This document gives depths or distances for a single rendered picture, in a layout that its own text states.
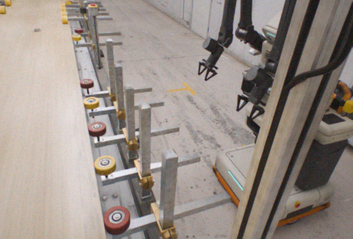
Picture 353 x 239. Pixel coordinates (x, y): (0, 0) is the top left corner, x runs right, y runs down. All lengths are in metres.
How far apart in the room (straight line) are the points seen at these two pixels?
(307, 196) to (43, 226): 1.61
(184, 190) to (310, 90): 1.93
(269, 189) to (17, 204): 0.83
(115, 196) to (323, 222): 1.57
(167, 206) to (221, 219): 1.23
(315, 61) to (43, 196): 0.90
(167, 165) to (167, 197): 0.13
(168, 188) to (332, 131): 1.18
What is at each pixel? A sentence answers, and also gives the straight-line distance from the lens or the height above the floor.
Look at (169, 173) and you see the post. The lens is 0.71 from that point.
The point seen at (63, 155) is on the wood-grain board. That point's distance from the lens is 1.12.
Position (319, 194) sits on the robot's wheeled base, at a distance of 2.09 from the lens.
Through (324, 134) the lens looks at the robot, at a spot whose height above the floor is 0.77.
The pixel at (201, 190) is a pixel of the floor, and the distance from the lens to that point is 2.16.
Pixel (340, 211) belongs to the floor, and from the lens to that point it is 2.45.
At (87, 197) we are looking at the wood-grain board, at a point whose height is 0.90.
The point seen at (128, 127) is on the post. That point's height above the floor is 0.91.
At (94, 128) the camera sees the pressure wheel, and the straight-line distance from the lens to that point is 1.22.
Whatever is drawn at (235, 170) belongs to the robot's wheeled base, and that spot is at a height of 0.28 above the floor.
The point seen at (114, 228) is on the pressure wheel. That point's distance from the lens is 0.85.
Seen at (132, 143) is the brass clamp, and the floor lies 0.83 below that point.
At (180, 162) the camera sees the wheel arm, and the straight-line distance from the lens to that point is 1.15.
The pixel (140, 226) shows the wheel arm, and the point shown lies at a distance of 0.92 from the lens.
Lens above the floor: 1.61
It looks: 31 degrees down
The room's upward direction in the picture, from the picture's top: 4 degrees clockwise
